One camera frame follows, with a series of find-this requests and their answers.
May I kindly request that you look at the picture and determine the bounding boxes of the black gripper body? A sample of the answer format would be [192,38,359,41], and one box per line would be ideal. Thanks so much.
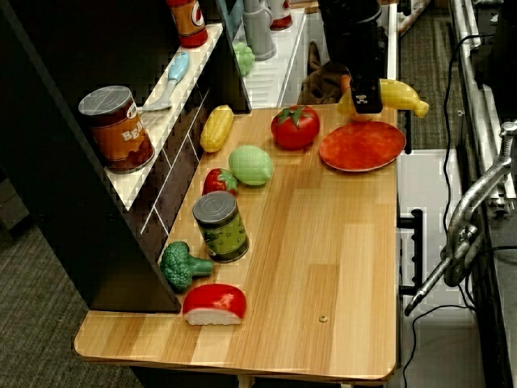
[342,54,382,83]

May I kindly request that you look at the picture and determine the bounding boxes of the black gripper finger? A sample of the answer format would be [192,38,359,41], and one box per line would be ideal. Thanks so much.
[349,78,385,116]

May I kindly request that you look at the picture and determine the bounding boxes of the yellow toy banana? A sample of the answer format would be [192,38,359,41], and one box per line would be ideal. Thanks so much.
[337,78,431,122]

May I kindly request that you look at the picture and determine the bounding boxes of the orange red toy plate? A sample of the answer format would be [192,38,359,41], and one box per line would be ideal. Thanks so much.
[318,120,407,174]

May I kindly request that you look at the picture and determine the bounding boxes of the white toy sink basin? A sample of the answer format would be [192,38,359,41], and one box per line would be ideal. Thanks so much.
[278,2,399,109]

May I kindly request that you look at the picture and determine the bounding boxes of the brown cloth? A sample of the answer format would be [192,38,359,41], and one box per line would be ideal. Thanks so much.
[297,40,352,107]

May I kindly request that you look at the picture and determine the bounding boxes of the red toy tomato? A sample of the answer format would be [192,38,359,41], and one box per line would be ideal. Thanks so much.
[270,104,322,150]

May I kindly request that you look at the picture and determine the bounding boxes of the red and white toy can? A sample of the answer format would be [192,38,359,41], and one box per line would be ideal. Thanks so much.
[268,0,293,32]

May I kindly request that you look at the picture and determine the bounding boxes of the green toy grapes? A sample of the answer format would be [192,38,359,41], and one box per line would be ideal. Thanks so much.
[233,41,256,78]

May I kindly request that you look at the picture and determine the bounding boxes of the light green toy lime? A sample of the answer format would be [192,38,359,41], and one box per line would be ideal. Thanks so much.
[228,145,274,188]

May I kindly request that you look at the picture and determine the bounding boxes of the black equipment block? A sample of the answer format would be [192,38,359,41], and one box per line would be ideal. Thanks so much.
[471,0,517,91]

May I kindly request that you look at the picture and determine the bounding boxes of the yellow toy corn cob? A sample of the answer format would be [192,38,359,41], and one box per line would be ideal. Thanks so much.
[200,104,235,154]

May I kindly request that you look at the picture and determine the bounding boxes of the red toy strawberry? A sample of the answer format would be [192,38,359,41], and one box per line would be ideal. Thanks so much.
[201,167,239,199]

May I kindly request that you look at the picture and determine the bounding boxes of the orange red soup can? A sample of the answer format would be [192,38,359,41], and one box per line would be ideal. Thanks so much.
[166,0,209,49]

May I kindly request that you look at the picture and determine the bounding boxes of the green label toy can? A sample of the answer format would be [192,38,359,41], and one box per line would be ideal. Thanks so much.
[191,191,250,264]

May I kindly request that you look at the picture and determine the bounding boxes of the green toy broccoli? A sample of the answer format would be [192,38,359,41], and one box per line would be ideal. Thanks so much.
[159,241,215,293]

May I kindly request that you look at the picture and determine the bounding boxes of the brown beans toy can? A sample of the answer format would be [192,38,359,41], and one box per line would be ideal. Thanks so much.
[78,85,156,175]

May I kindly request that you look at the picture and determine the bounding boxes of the red and white toy sushi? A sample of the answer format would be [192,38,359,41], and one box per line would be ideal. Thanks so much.
[182,283,247,327]

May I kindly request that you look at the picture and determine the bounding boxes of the black toy kitchen cabinet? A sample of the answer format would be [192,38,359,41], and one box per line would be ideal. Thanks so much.
[0,0,254,314]

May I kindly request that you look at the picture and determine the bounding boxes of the short black drawer handle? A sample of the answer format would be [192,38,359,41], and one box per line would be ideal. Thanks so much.
[397,108,412,155]

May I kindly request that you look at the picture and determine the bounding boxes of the long black cable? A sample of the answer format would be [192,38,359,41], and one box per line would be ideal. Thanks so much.
[442,34,496,227]

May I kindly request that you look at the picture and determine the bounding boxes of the aluminium frame rail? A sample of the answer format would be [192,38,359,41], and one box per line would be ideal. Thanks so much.
[447,0,517,207]

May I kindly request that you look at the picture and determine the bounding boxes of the long black drawer handle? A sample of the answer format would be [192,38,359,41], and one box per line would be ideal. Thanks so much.
[397,209,424,294]

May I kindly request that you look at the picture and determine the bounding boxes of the black cable with loop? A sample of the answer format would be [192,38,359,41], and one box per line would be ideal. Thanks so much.
[401,246,517,388]

